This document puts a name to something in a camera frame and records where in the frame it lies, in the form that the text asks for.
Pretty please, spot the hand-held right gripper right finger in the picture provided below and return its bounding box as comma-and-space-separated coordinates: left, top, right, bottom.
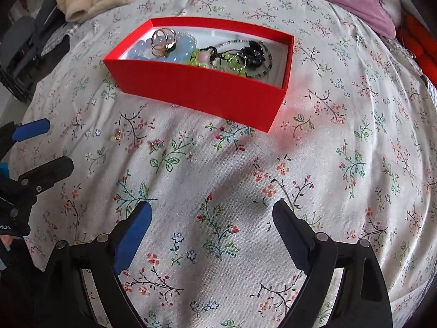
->
272, 200, 393, 328

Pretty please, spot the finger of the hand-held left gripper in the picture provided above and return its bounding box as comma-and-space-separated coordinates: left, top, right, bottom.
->
0, 118, 51, 162
10, 156, 75, 203

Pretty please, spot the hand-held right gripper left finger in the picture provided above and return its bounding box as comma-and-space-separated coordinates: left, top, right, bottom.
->
32, 201, 152, 328

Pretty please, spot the gold ring green gem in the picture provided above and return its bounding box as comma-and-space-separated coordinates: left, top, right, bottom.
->
151, 27, 178, 58

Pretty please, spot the red jewelry box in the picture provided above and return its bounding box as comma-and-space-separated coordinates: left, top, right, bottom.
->
102, 17, 295, 134

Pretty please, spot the green bead bracelet purple flower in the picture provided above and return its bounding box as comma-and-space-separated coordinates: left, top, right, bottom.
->
201, 39, 274, 78

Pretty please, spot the pale blue bead bracelet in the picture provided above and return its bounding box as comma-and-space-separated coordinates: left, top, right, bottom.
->
128, 36, 198, 64

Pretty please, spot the yellow-green bead bracelet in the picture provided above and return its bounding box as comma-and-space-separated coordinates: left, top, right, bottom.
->
186, 46, 250, 77

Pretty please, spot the black flower hair accessory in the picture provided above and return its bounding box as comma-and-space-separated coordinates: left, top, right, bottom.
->
235, 40, 268, 67

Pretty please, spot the grey checked cloth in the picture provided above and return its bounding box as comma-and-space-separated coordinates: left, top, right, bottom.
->
41, 24, 74, 57

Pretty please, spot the grey chair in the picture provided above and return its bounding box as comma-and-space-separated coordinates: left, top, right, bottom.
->
0, 0, 65, 103

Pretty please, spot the floral bedsheet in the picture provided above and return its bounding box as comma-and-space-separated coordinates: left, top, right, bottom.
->
8, 0, 437, 328

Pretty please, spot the red knitted item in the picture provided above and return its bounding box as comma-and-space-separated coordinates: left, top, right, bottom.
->
396, 14, 437, 76

